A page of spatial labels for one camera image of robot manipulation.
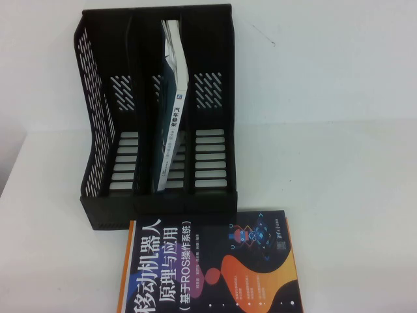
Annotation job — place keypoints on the dark mobile robot book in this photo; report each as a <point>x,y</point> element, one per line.
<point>195,261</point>

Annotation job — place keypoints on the white-spined teal cover book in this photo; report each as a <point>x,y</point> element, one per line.
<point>177,130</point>

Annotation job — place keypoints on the black plastic book stand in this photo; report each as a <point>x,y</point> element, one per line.
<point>146,205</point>

